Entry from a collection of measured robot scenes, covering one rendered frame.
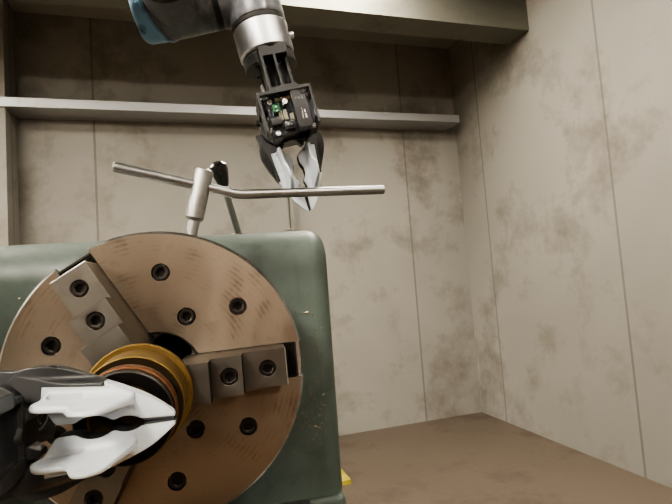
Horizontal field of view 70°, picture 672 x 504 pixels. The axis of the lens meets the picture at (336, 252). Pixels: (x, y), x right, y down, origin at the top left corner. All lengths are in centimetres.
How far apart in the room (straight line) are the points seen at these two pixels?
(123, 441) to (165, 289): 21
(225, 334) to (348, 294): 331
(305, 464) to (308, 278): 27
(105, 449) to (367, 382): 361
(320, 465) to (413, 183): 357
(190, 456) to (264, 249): 30
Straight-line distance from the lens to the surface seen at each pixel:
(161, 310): 55
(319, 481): 76
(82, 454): 40
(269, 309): 55
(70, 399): 39
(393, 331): 399
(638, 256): 305
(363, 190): 64
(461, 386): 433
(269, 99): 65
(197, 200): 59
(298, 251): 71
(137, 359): 44
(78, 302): 53
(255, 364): 51
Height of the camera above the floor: 116
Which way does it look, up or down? 4 degrees up
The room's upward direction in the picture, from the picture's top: 4 degrees counter-clockwise
